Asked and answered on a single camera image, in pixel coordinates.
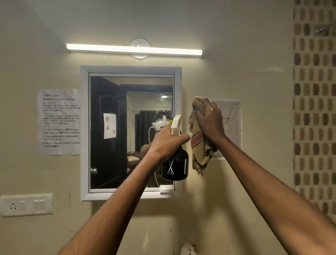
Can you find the crumpled stained white paper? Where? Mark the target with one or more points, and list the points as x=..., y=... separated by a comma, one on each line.
x=188, y=249

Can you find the paper sheet with drawing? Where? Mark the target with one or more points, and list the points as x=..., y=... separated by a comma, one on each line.
x=232, y=123

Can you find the person's right hand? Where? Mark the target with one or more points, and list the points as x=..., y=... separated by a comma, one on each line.
x=210, y=120

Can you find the black spray bottle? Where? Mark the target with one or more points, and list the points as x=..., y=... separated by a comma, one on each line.
x=176, y=165

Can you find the person's left hand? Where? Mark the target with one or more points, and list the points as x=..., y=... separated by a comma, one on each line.
x=164, y=145

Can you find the white framed mirror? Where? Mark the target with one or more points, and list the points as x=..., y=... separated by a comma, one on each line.
x=110, y=131

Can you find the person's left forearm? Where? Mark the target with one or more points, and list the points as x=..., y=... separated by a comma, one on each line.
x=113, y=210

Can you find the printed instruction paper sheet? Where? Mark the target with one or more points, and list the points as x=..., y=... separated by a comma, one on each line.
x=59, y=120

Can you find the white tube light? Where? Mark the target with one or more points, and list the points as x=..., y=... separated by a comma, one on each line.
x=131, y=49

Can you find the brown cleaning cloth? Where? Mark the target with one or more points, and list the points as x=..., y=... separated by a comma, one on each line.
x=199, y=149

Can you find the person's right forearm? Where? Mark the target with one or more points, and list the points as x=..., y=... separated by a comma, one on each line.
x=275, y=197

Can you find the white switch socket panel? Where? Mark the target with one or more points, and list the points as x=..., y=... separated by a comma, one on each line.
x=26, y=205

